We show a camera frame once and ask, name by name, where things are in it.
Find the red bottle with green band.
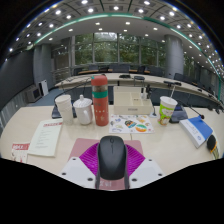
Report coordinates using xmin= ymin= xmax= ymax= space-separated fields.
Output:
xmin=90 ymin=74 xmax=110 ymax=127

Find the curved conference desk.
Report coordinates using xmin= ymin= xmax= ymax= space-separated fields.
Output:
xmin=54 ymin=72 xmax=224 ymax=109

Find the cream desk organizer box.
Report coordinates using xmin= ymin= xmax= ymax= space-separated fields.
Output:
xmin=113 ymin=86 xmax=154 ymax=116

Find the white printed paper sheet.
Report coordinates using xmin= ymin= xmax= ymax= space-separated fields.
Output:
xmin=27 ymin=119 xmax=64 ymax=158

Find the black computer mouse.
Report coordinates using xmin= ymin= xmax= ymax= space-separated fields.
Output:
xmin=97 ymin=135 xmax=129 ymax=181

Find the green printed cup with straw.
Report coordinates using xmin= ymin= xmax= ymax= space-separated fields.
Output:
xmin=157 ymin=87 xmax=179 ymax=126

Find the white board leaning on wall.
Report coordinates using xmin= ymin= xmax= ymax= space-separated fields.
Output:
xmin=38 ymin=79 xmax=50 ymax=97

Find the colourful sticker sheet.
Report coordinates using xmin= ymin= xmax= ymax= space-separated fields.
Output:
xmin=109 ymin=114 xmax=155 ymax=135

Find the black microphone with yellow band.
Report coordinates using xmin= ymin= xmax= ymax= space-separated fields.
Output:
xmin=206 ymin=134 xmax=221 ymax=160

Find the white lidded mug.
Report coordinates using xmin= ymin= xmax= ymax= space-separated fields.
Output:
xmin=72 ymin=94 xmax=94 ymax=126

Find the blue and white book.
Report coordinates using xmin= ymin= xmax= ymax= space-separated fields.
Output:
xmin=179 ymin=115 xmax=214 ymax=149

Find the red and white brochure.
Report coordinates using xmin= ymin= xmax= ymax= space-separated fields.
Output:
xmin=10 ymin=142 xmax=32 ymax=164

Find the pink mouse pad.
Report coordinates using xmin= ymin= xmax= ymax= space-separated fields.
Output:
xmin=68 ymin=138 xmax=145 ymax=192

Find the group of ceiling lights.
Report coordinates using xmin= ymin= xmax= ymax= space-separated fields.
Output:
xmin=8 ymin=0 xmax=224 ymax=71

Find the stack of white paper cups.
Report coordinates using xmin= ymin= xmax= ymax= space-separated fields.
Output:
xmin=54 ymin=94 xmax=75 ymax=126

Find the group of dark office chairs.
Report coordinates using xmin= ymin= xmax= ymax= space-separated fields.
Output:
xmin=76 ymin=63 xmax=168 ymax=78

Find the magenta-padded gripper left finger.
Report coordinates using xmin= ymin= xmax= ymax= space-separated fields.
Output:
xmin=59 ymin=143 xmax=101 ymax=190

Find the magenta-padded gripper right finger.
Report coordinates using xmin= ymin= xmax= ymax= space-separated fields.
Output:
xmin=124 ymin=143 xmax=165 ymax=190

